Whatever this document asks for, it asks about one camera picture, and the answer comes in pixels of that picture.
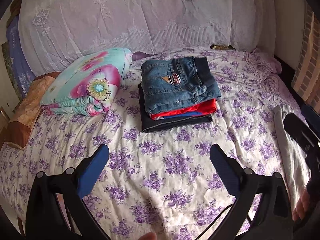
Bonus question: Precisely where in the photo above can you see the blue denim jeans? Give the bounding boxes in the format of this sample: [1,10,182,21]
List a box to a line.
[141,56,221,114]

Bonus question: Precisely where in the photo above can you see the person's right hand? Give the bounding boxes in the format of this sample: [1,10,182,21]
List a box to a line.
[292,188,310,222]

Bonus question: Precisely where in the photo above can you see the person's left hand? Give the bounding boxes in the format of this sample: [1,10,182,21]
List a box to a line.
[138,232,157,240]

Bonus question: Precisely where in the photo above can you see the grey sweatpants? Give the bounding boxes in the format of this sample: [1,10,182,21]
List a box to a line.
[273,106,310,209]

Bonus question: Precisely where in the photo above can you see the brown pillow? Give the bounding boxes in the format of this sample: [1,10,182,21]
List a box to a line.
[4,72,60,150]

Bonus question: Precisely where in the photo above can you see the purple floral bed sheet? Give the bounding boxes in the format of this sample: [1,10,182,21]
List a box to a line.
[1,47,300,239]

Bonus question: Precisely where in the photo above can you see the red sports garment folded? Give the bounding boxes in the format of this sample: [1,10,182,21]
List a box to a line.
[149,99,217,121]

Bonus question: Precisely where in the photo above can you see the dark navy folded garment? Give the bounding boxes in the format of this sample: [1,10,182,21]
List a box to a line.
[138,84,213,133]

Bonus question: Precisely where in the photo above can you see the floral turquoise pink folded quilt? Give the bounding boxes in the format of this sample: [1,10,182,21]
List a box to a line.
[40,48,132,116]

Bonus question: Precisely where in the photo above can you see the blue patterned cushion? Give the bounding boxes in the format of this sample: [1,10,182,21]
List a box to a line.
[6,16,35,98]

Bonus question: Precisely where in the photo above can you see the white lace headboard cover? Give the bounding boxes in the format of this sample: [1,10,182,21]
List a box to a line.
[18,0,276,76]

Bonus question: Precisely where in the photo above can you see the black cable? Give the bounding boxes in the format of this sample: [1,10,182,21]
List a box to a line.
[194,203,253,240]

